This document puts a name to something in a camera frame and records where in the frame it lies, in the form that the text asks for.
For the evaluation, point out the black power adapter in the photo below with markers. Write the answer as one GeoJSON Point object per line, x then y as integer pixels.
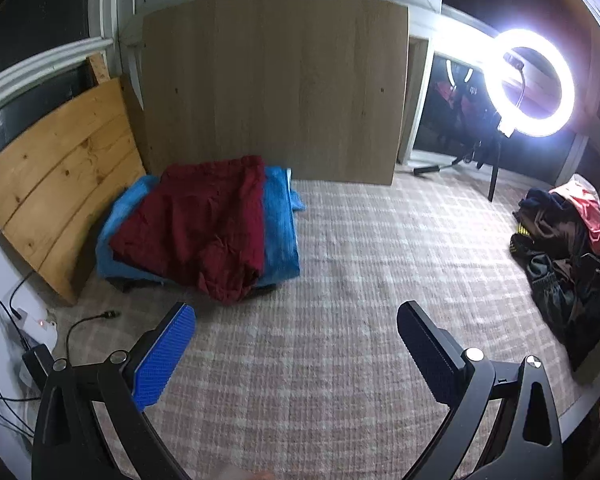
{"type": "Point", "coordinates": [37, 360]}

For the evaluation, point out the dark red cloth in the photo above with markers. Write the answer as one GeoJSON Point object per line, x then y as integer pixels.
{"type": "Point", "coordinates": [195, 220]}

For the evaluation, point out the pine wood board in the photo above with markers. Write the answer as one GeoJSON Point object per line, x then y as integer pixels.
{"type": "Point", "coordinates": [55, 175]}

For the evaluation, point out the white door frame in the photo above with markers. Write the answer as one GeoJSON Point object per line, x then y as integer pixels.
{"type": "Point", "coordinates": [420, 20]}

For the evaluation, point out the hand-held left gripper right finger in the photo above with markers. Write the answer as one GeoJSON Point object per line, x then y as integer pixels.
{"type": "Point", "coordinates": [430, 360]}

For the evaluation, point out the blue towel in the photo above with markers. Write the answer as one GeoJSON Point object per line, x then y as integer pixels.
{"type": "Point", "coordinates": [280, 230]}

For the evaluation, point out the small plywood piece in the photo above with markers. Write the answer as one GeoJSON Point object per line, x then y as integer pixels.
{"type": "Point", "coordinates": [99, 67]}

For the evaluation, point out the light wooden board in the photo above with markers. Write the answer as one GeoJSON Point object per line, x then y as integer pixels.
{"type": "Point", "coordinates": [270, 85]}

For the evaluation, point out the pink red garment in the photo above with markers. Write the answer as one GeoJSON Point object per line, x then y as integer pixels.
{"type": "Point", "coordinates": [585, 210]}

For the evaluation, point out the pile of dark clothes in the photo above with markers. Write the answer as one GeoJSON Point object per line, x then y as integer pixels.
{"type": "Point", "coordinates": [555, 280]}

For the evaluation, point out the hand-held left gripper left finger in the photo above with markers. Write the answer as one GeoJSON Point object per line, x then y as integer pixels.
{"type": "Point", "coordinates": [162, 360]}

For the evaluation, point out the white power strip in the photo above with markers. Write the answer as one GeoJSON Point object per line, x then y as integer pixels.
{"type": "Point", "coordinates": [35, 330]}

